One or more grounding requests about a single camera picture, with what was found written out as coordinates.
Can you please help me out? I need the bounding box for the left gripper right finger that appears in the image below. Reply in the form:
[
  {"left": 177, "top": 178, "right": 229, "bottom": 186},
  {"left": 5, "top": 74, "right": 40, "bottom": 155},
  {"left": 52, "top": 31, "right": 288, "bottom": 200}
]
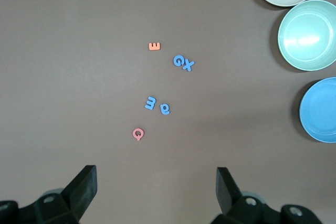
[{"left": 216, "top": 166, "right": 322, "bottom": 224}]

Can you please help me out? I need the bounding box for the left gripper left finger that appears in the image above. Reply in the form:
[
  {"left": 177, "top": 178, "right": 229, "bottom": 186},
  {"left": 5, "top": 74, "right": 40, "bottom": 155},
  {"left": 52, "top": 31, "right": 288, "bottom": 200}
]
[{"left": 0, "top": 165, "right": 98, "bottom": 224}]

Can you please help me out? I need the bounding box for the blue foam letter X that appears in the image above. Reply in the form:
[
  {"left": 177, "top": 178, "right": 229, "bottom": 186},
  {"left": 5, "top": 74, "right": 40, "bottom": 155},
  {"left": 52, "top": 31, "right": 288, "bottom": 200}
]
[{"left": 182, "top": 60, "right": 195, "bottom": 73}]

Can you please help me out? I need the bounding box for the pink foam letter Q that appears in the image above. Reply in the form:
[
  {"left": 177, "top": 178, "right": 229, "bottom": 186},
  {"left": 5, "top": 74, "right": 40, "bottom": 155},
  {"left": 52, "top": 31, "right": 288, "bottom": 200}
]
[{"left": 132, "top": 127, "right": 145, "bottom": 142}]

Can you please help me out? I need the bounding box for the blue round plate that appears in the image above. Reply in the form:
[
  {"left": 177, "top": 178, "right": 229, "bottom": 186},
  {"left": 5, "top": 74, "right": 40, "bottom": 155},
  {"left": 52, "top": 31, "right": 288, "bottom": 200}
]
[{"left": 299, "top": 77, "right": 336, "bottom": 143}]

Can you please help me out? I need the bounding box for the brown table mat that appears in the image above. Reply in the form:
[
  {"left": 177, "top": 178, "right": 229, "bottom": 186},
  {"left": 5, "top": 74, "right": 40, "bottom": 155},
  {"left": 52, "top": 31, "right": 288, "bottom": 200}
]
[{"left": 0, "top": 0, "right": 336, "bottom": 224}]

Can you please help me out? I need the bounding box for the blue foam letter m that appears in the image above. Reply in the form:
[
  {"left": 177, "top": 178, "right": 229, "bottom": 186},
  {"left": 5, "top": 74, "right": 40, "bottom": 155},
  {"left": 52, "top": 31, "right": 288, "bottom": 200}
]
[{"left": 144, "top": 96, "right": 158, "bottom": 111}]

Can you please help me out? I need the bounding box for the pale green round plate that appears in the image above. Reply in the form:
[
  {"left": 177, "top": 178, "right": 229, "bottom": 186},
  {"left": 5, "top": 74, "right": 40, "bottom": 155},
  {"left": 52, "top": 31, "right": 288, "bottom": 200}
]
[{"left": 277, "top": 0, "right": 336, "bottom": 72}]

